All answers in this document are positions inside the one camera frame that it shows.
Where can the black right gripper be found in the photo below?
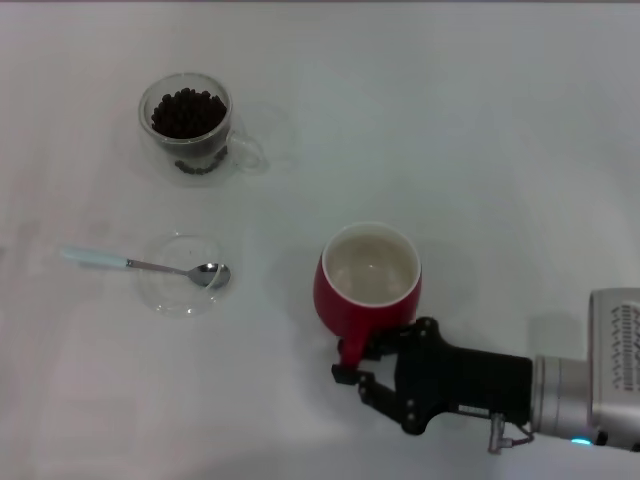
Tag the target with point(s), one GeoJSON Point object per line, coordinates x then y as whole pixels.
{"type": "Point", "coordinates": [460, 375]}

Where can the clear double-wall glass cup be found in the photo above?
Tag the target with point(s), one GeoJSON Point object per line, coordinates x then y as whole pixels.
{"type": "Point", "coordinates": [150, 145]}

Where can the clear glass saucer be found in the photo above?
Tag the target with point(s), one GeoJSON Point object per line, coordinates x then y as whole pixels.
{"type": "Point", "coordinates": [172, 297]}

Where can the red ceramic mug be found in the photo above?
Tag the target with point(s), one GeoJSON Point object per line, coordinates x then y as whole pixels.
{"type": "Point", "coordinates": [350, 315]}

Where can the dark coffee beans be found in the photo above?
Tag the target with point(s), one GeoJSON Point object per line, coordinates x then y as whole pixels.
{"type": "Point", "coordinates": [187, 115]}

